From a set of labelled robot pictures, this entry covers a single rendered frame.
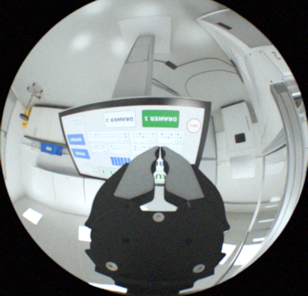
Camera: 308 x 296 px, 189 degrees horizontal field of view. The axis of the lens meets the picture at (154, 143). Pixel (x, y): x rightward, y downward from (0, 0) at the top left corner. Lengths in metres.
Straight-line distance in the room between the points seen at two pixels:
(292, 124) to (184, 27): 1.07
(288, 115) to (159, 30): 1.06
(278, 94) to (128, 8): 1.12
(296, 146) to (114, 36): 1.36
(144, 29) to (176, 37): 0.32
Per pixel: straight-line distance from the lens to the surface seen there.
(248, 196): 3.72
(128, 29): 1.14
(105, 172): 0.43
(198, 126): 0.29
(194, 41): 1.23
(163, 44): 1.17
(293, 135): 0.31
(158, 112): 0.27
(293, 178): 0.32
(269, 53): 0.43
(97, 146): 0.36
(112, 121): 0.30
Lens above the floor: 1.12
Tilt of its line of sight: 12 degrees down
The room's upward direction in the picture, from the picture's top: 178 degrees counter-clockwise
